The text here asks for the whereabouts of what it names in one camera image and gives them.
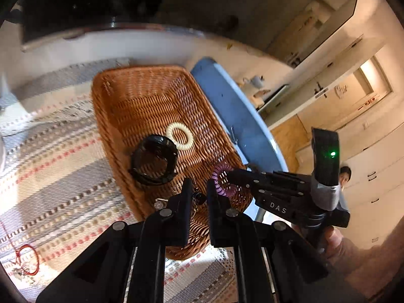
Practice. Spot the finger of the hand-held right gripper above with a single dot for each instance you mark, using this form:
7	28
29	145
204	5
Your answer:
240	178

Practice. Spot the person's right forearm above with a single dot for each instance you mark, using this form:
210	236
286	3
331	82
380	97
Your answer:
366	265

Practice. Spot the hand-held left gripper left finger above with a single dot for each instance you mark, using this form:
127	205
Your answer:
185	195

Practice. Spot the dark screen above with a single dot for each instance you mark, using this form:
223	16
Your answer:
88	3

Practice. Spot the grey teapot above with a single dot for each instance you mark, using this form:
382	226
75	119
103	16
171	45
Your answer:
257	81

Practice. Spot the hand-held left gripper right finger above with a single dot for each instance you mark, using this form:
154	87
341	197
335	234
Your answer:
212	197

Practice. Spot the striped woven mat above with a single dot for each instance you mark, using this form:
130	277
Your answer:
56	170

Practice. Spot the white drawer cabinet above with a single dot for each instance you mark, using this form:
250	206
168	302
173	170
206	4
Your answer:
372	176

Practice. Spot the small silver earring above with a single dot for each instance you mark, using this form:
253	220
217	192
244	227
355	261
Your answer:
159	202

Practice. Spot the black bead earring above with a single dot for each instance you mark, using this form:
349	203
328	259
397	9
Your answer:
198	198

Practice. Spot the brown wicker basket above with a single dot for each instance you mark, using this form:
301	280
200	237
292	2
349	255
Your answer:
148	107

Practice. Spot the person's right hand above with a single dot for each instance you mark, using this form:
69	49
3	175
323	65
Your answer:
332	243

